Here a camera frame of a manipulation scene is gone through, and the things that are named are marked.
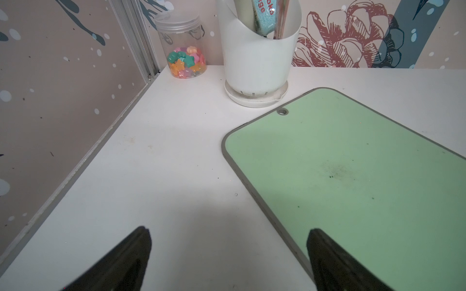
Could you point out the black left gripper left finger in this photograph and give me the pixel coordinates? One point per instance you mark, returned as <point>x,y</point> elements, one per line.
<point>121,269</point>

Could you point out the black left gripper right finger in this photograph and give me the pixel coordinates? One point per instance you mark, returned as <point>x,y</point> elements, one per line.
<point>334,269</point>

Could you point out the green cutting board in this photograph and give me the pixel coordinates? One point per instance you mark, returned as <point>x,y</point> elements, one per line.
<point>392,198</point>

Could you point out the white utensil holder cup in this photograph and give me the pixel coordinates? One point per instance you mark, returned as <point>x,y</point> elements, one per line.
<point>256,68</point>

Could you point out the clear jar with candies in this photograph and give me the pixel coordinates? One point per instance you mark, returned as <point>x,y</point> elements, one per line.
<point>181,36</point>

